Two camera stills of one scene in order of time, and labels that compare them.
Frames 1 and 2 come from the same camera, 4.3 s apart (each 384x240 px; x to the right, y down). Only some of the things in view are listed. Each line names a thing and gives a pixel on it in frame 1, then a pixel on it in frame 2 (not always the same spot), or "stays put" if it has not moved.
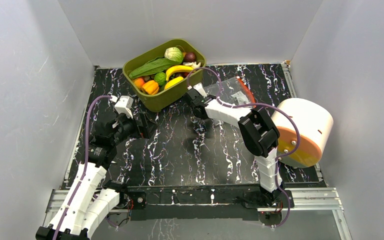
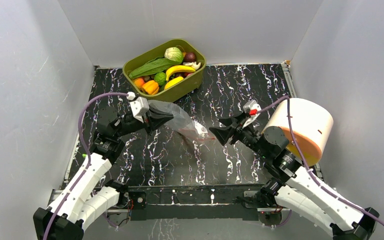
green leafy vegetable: (154, 66) stays put
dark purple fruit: (189, 57) stays put
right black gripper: (194, 99) to (235, 131)
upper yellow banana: (178, 68) stays put
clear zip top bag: (232, 91) to (181, 122)
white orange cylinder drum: (305, 127) stays put
